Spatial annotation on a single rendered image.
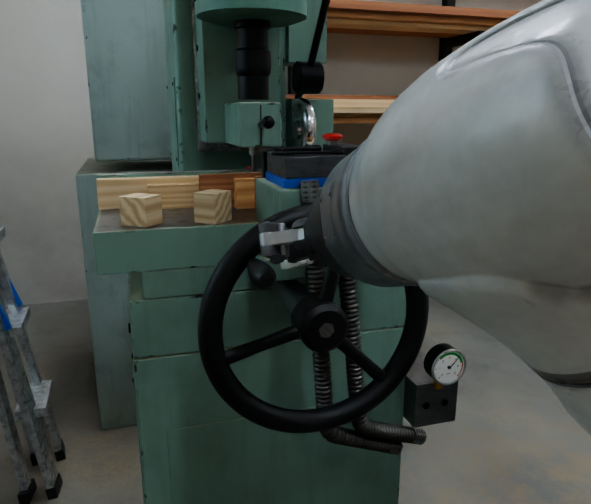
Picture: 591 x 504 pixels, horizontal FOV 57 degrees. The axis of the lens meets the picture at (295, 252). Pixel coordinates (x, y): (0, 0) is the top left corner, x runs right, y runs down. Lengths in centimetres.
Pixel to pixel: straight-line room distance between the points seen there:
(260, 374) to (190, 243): 24
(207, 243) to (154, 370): 20
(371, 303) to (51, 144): 257
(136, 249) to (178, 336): 14
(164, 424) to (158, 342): 13
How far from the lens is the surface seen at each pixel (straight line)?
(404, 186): 21
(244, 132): 88
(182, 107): 109
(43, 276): 336
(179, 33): 110
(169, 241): 77
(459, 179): 18
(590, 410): 27
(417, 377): 96
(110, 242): 76
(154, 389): 84
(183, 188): 91
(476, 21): 334
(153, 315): 80
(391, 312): 90
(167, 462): 91
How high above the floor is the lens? 105
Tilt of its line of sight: 14 degrees down
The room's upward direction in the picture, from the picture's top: straight up
